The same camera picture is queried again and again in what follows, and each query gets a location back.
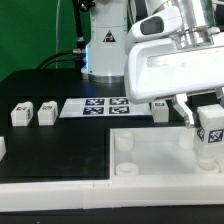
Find black cables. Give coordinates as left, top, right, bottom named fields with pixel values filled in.
left=35, top=0, right=88, bottom=70

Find thin white cable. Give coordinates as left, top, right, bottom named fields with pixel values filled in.
left=55, top=0, right=63, bottom=69

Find white sheet with markers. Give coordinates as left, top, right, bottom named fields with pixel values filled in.
left=60, top=97, right=151, bottom=118

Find white front fence bar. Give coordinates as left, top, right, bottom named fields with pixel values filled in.
left=0, top=174, right=224, bottom=212

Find white left fence piece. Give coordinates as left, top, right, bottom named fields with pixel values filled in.
left=0, top=137, right=6, bottom=162

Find white square tabletop tray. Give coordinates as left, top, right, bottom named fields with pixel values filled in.
left=109, top=127, right=224, bottom=185

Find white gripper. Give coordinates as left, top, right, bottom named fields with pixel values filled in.
left=124, top=6, right=224, bottom=128

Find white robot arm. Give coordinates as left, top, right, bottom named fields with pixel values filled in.
left=81, top=0, right=224, bottom=127

